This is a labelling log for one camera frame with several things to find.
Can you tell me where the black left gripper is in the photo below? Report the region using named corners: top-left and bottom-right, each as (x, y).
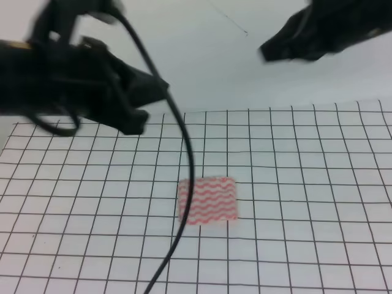
top-left (27, 37), bottom-right (168, 135)

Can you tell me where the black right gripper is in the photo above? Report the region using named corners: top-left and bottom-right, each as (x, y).
top-left (259, 1), bottom-right (391, 62)

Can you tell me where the pink wavy striped towel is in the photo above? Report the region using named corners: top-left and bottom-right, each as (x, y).
top-left (186, 176), bottom-right (238, 225)

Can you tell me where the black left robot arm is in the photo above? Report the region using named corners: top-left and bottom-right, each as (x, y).
top-left (1, 37), bottom-right (168, 137)

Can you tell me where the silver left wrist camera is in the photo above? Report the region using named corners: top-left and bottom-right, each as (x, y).
top-left (28, 0), bottom-right (125, 48)

